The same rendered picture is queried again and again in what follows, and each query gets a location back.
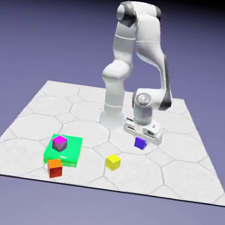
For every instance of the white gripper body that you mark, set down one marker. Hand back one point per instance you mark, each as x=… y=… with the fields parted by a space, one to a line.
x=151 y=134

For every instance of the small blue cube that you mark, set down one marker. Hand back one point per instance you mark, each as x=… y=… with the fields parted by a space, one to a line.
x=139 y=143

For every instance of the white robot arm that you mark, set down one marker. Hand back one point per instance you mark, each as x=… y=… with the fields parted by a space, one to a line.
x=145 y=48

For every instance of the small yellow cube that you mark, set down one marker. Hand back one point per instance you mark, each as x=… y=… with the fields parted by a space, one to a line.
x=113 y=162

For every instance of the small magenta cube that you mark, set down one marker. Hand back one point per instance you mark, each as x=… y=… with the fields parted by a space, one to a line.
x=59 y=143

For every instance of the small orange cube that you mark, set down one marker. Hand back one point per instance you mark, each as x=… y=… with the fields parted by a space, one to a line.
x=55 y=168

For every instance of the large green box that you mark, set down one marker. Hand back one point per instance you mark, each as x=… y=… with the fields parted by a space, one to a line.
x=72 y=151

